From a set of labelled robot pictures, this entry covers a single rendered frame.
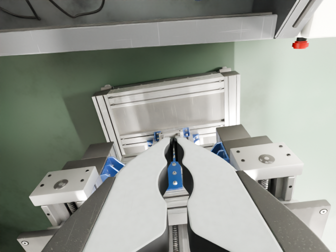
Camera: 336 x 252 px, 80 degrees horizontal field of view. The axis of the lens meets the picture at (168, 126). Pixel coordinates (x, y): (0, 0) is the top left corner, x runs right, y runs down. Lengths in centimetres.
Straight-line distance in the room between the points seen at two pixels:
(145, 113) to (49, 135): 84
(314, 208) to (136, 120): 99
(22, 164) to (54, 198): 151
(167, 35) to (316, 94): 147
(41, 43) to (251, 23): 37
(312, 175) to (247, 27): 187
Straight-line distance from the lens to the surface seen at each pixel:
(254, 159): 52
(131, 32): 40
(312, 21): 43
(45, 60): 156
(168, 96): 119
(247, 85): 150
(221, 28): 40
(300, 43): 62
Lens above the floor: 134
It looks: 63 degrees down
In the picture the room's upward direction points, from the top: 179 degrees clockwise
